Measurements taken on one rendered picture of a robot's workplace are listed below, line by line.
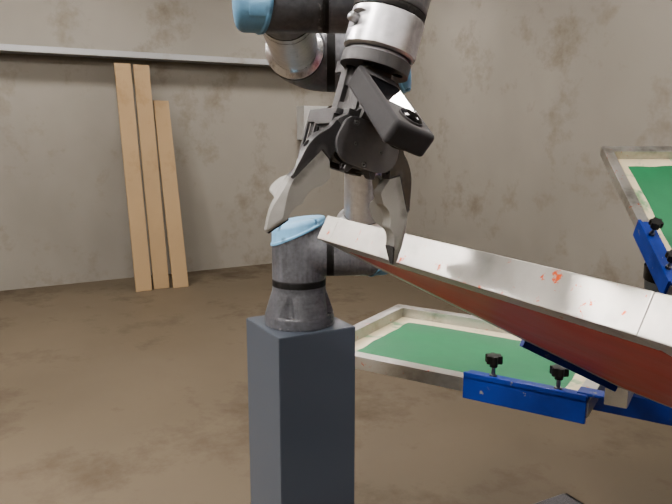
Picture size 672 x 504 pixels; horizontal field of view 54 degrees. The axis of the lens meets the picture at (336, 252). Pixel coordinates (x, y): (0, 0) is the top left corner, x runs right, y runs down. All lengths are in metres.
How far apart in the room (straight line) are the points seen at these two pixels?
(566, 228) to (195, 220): 4.13
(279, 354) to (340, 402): 0.19
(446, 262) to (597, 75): 5.87
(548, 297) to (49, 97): 7.17
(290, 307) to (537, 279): 0.83
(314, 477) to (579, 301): 1.00
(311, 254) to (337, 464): 0.47
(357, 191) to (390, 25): 0.66
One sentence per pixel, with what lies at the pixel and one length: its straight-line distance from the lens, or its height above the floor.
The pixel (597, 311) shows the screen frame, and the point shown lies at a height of 1.46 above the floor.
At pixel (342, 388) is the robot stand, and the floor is 1.07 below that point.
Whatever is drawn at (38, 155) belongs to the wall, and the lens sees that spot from 7.58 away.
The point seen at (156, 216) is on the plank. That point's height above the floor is 0.75.
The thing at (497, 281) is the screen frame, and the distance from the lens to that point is 0.66.
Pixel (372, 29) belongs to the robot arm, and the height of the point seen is 1.70.
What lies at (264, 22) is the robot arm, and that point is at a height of 1.73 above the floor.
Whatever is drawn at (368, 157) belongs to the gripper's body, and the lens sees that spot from 0.66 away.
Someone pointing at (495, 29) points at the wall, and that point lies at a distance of 7.55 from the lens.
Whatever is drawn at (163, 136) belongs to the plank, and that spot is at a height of 1.58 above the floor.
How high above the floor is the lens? 1.60
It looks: 10 degrees down
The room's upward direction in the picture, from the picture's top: straight up
